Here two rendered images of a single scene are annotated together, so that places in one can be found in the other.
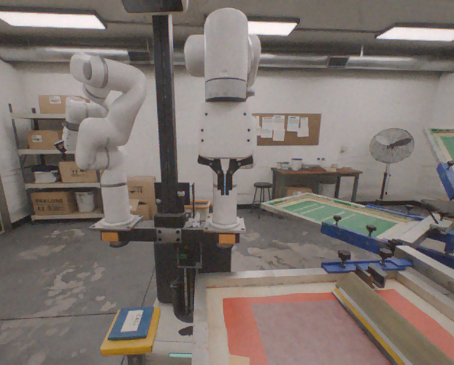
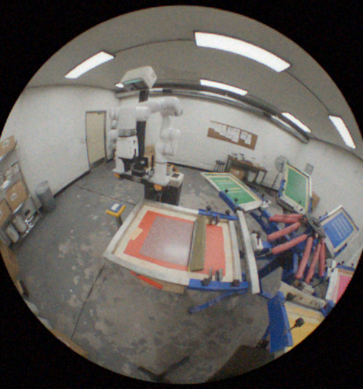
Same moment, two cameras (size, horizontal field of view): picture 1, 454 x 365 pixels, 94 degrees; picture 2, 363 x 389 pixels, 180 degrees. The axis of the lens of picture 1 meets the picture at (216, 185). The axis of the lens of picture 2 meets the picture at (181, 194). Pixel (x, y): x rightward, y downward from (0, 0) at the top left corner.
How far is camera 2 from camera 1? 0.38 m
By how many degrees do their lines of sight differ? 23
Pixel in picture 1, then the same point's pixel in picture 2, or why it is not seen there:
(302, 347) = (163, 233)
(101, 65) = (113, 113)
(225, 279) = (151, 203)
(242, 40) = (127, 115)
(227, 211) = (159, 174)
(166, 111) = (139, 125)
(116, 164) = not seen: hidden behind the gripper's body
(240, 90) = (126, 133)
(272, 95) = (235, 118)
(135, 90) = not seen: hidden behind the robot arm
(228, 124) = (123, 145)
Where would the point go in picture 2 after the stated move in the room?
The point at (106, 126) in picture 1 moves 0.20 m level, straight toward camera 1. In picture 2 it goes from (114, 133) to (105, 136)
